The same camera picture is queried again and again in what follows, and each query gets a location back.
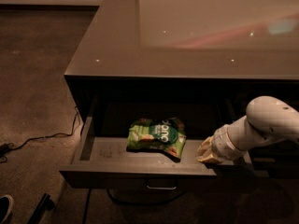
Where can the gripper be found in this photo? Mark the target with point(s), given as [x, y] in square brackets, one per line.
[220, 145]

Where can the grey drawer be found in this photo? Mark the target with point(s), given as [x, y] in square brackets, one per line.
[102, 160]

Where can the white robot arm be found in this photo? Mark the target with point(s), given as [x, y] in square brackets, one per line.
[267, 121]

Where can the dark cabinet with glossy top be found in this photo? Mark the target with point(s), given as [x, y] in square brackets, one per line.
[224, 51]

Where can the green snack bag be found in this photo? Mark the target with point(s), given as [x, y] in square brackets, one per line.
[167, 135]

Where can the black metal stand piece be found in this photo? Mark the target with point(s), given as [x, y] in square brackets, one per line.
[45, 204]

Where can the shoe with white sole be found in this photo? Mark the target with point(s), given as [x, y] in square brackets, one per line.
[6, 205]

